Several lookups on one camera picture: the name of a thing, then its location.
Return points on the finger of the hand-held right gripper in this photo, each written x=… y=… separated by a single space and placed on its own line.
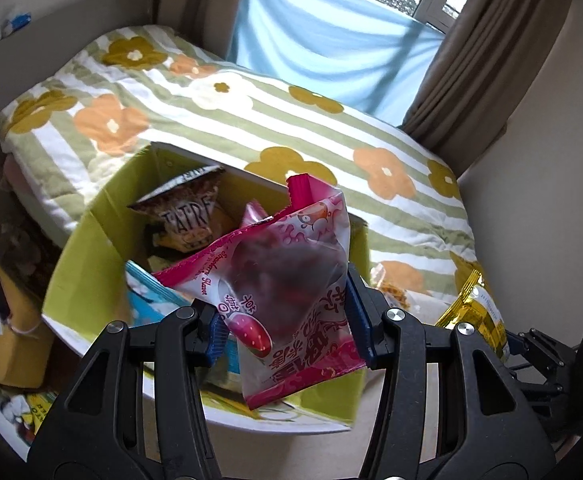
x=541 y=350
x=541 y=385

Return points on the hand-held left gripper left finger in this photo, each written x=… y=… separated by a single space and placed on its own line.
x=216 y=332

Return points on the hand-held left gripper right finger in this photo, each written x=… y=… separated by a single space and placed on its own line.
x=359 y=312

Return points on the blue cream snack packet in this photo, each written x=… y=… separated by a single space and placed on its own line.
x=149 y=295

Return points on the pink snack packet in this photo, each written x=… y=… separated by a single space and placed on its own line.
x=291 y=270

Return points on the black snack bag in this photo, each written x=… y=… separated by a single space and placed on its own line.
x=186 y=210

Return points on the green cardboard box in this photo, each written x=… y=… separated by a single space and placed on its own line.
x=101 y=240

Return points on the orange snack packet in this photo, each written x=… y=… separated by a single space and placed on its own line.
x=394 y=285

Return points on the yellow snack packet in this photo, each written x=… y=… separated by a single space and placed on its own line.
x=476 y=310

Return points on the red white snack packet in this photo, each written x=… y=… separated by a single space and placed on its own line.
x=255 y=212

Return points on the brown cardboard box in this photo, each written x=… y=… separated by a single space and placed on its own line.
x=11 y=340

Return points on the yellow black printed packet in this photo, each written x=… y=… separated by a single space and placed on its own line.
x=26 y=410

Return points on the floral striped blanket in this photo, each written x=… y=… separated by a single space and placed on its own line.
x=271 y=120

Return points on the pink mattress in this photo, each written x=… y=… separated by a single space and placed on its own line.
x=16 y=175

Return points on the light blue curtain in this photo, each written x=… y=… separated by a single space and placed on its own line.
x=331 y=50

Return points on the brown curtain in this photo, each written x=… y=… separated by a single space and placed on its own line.
x=491 y=50
x=196 y=0

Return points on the grey headboard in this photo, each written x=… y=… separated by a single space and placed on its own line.
x=61 y=15

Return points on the small blue object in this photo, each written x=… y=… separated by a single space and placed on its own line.
x=15 y=19

